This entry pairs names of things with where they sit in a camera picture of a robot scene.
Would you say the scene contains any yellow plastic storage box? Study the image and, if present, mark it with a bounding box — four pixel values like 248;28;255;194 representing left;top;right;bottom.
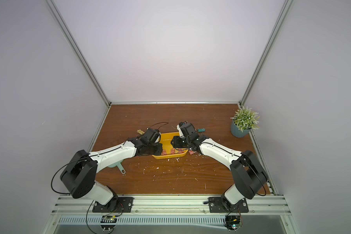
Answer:
153;132;188;160

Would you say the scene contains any controller board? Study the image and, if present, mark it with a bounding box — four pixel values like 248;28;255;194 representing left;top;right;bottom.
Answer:
100;215;118;233
224;215;242;231

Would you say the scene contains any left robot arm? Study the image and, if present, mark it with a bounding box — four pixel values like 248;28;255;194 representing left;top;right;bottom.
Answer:
60;128;162;205

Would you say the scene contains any right controller board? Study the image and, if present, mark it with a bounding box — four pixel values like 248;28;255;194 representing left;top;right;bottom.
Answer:
224;215;242;231

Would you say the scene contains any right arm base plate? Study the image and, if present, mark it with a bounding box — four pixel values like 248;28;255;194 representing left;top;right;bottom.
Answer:
203;197;249;213

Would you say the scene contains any left controller board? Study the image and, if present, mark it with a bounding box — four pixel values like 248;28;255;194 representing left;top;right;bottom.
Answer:
100;215;118;233

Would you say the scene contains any aluminium front rail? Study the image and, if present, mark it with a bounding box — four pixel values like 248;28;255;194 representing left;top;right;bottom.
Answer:
51;195;291;215

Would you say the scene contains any potted green plant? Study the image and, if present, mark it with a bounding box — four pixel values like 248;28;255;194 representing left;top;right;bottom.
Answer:
231;106;260;138

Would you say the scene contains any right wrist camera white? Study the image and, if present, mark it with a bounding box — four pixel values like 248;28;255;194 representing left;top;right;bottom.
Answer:
176;122;187;137

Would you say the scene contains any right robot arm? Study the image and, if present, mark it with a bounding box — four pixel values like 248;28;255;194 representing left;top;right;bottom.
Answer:
171;122;269;205

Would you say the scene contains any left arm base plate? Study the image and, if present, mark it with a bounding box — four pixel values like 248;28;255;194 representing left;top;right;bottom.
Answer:
92;197;134;213

